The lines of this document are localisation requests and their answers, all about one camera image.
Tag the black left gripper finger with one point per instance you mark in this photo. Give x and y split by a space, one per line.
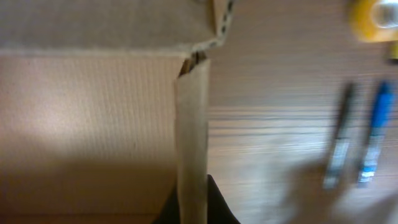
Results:
218 210

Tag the black ballpoint pen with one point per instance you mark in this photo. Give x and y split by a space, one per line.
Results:
341 138

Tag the brown cardboard box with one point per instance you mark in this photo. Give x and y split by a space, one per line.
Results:
104 109

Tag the yellow tape roll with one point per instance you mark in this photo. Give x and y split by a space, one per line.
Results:
374 20

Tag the blue ballpoint pen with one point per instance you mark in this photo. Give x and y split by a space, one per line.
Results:
381 111

